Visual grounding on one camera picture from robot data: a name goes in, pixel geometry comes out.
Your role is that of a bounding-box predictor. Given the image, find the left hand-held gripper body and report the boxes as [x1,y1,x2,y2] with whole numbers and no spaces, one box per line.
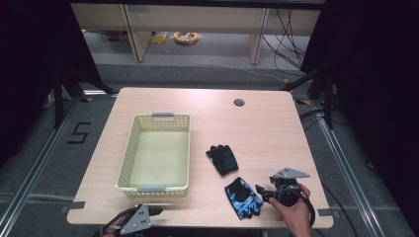
[119,203,153,236]

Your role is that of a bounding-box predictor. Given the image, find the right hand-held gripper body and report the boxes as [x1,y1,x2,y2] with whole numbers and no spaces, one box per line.
[269,167,311,208]

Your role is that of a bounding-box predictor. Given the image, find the black blue patterned glove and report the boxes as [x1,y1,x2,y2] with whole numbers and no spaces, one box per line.
[206,144,239,178]
[224,177,265,221]

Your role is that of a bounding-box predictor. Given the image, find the cream plastic basket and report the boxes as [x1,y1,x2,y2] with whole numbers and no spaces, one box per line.
[115,112,192,198]

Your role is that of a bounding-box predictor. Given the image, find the person's left hand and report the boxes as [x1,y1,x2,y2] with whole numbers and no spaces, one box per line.
[104,222,125,237]

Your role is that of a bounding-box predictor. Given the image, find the person's right hand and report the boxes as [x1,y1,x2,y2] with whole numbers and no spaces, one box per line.
[268,183,312,237]

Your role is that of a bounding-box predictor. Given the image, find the black metal stand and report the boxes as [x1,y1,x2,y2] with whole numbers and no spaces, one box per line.
[51,64,117,130]
[280,64,334,130]

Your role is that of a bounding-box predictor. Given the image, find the dark curtain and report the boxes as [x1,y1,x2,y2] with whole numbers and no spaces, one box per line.
[0,0,103,169]
[300,0,419,228]

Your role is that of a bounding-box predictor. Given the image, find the yellow packet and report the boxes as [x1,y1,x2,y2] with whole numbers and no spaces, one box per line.
[150,31,169,45]

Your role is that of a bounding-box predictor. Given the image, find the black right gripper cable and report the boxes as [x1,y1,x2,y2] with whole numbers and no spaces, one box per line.
[297,182,360,237]

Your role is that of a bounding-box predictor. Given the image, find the aluminium floor rail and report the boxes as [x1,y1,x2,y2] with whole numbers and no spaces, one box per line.
[311,98,384,237]
[0,95,84,229]

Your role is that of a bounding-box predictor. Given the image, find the black floor cables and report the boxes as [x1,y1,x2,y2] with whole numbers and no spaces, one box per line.
[298,108,334,132]

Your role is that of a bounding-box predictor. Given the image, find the white floor cable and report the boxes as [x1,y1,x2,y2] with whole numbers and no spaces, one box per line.
[160,43,289,84]

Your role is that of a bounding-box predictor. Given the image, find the black hanging cables bundle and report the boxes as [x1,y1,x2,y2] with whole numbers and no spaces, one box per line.
[261,8,308,71]

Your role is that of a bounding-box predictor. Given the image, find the beige wooden desk frame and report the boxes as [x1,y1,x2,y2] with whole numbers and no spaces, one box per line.
[70,2,322,66]

